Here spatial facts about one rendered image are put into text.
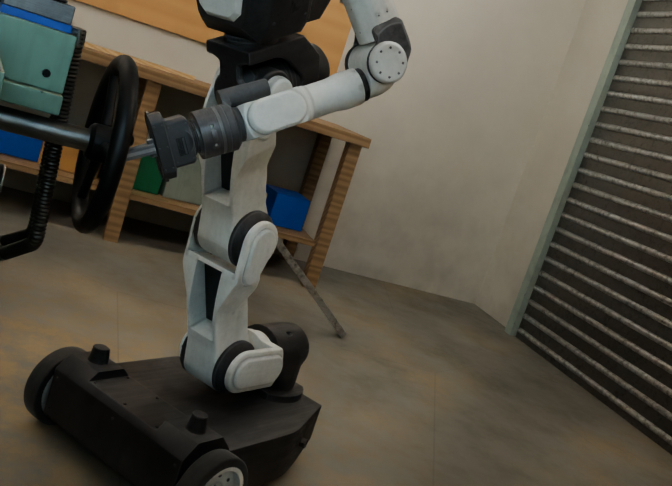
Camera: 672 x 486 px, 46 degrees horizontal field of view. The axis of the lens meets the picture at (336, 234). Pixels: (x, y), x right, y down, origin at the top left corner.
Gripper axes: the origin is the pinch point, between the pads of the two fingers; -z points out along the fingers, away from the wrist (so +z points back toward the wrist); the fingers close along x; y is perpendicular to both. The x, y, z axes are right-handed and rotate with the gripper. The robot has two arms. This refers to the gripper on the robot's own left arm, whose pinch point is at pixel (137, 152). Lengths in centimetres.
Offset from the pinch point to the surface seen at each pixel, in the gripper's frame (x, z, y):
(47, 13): 25.7, -8.7, 13.4
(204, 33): -4, 88, -297
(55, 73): 17.2, -10.1, 14.2
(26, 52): 21.0, -13.2, 14.4
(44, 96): 14.6, -12.7, 16.1
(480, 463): -142, 88, -57
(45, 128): 9.6, -13.8, 13.1
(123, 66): 16.2, -0.6, 17.0
